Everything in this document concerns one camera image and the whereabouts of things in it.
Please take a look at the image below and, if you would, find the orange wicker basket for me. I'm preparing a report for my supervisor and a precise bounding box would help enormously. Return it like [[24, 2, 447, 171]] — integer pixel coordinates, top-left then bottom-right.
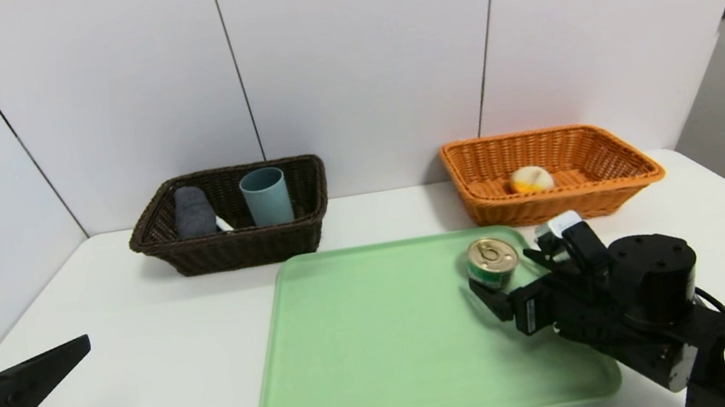
[[437, 111, 671, 240]]

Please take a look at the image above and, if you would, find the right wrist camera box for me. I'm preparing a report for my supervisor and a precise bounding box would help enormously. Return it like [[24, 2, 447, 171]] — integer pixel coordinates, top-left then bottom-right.
[[531, 205, 612, 282]]

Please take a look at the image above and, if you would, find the dark brown wicker basket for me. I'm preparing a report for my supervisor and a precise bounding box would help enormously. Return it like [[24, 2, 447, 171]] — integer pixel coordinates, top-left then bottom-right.
[[119, 151, 338, 286]]

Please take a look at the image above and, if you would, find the orange-topped white bun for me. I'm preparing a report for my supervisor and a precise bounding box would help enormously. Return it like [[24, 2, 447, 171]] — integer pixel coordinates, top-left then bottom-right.
[[508, 162, 557, 196]]

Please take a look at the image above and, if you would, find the grey towel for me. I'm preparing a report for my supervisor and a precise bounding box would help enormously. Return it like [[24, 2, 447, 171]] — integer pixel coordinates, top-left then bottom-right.
[[170, 182, 220, 240]]

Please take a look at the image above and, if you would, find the light green plastic tray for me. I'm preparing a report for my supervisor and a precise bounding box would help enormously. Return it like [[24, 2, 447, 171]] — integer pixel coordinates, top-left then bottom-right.
[[234, 210, 625, 407]]

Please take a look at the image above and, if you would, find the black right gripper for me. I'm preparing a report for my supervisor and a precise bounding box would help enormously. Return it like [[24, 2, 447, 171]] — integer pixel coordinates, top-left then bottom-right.
[[464, 238, 604, 356]]

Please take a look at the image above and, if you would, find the tin can with pull tab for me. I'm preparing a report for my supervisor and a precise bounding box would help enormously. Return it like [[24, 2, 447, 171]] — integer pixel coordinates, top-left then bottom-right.
[[463, 232, 524, 293]]

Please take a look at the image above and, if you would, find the blue-grey plastic cup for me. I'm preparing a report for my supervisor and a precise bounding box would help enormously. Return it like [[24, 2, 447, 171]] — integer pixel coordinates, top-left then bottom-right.
[[237, 165, 296, 230]]

